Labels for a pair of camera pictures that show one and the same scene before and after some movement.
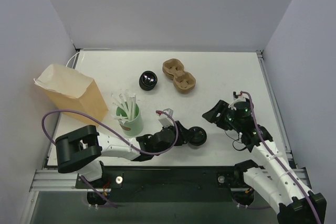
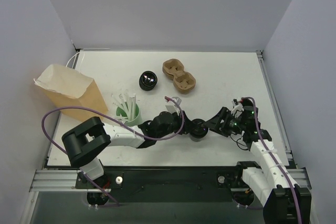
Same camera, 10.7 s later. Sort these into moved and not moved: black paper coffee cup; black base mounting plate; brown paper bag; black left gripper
Moved: black paper coffee cup; black left gripper
Not moved: brown paper bag; black base mounting plate
